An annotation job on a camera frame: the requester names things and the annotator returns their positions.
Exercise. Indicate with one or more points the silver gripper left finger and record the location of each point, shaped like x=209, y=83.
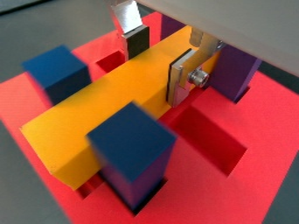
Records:
x=133, y=32

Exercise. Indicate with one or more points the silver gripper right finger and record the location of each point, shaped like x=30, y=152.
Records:
x=185, y=72

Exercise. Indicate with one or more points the yellow rectangular bar block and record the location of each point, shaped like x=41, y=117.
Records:
x=56, y=132

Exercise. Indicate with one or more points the red puzzle board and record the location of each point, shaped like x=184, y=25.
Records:
x=232, y=172

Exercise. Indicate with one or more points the purple U-shaped block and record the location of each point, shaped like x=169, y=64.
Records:
x=231, y=68

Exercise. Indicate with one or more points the dark blue U-shaped block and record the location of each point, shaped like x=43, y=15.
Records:
x=129, y=143

